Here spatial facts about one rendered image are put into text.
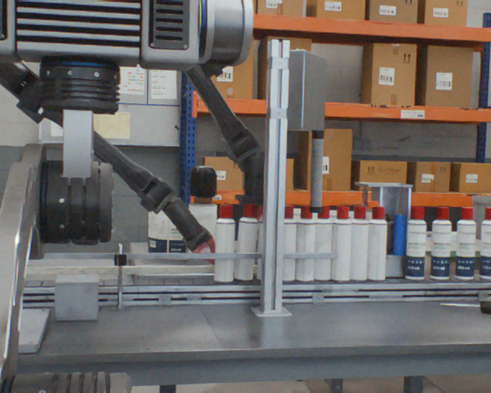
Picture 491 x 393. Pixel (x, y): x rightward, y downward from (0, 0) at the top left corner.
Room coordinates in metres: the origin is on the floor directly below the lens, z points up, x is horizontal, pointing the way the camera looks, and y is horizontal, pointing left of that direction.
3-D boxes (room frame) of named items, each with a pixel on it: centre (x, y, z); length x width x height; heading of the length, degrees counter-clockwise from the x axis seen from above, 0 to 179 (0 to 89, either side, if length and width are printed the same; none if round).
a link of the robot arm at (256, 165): (1.96, -0.02, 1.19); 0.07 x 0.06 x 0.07; 11
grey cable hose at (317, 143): (1.82, -0.18, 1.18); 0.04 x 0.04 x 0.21
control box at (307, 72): (1.83, -0.12, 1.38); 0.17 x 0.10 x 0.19; 156
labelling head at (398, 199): (2.06, -0.40, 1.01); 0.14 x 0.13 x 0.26; 101
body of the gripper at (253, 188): (1.96, -0.02, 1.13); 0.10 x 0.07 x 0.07; 101
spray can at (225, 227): (1.87, 0.05, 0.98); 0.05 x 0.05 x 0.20
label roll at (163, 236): (2.34, 0.22, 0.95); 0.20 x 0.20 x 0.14
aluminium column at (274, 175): (1.76, -0.07, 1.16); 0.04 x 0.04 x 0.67; 11
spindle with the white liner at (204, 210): (2.15, 0.13, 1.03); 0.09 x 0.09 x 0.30
